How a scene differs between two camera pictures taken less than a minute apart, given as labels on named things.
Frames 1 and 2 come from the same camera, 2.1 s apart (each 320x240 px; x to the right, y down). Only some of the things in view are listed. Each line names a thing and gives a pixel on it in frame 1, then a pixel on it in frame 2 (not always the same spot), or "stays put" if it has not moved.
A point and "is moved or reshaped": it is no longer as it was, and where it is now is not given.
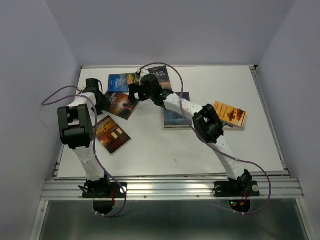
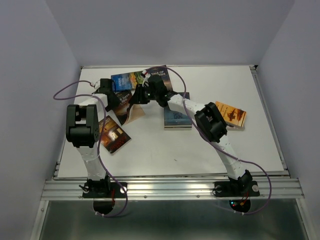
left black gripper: [106, 102] to [116, 102]
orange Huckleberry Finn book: [230, 115] stays put
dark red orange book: [110, 135] stays put
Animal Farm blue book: [119, 83] stays put
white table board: [178, 121] stays put
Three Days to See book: [121, 106] is moved or reshaped
